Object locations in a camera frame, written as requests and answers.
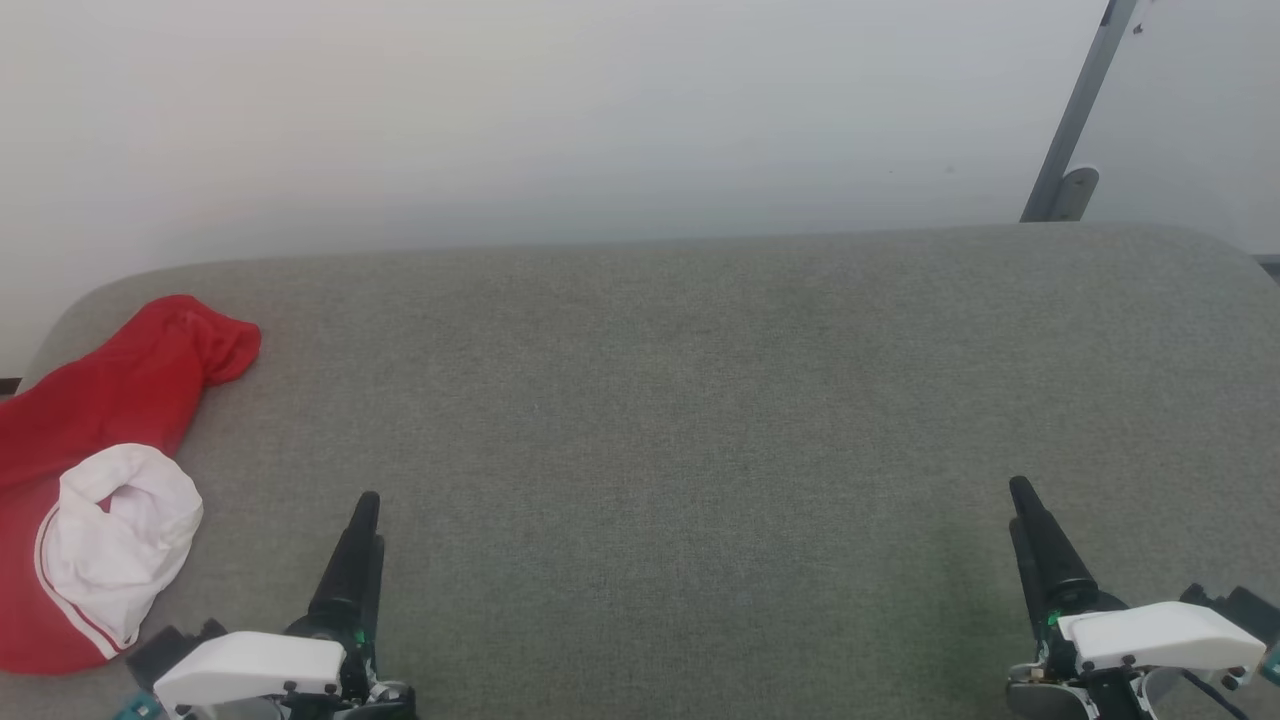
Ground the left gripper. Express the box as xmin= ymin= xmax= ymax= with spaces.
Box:
xmin=285 ymin=491 xmax=417 ymax=720

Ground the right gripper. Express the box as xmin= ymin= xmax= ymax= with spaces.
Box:
xmin=1005 ymin=476 xmax=1153 ymax=720

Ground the red white basketball jersey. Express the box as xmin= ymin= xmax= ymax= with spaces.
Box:
xmin=0 ymin=294 xmax=263 ymax=676

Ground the grey fabric sofa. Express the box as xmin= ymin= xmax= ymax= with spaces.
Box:
xmin=0 ymin=222 xmax=1280 ymax=720

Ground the grey metal pole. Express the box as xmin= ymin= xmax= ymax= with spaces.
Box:
xmin=1019 ymin=0 xmax=1141 ymax=224

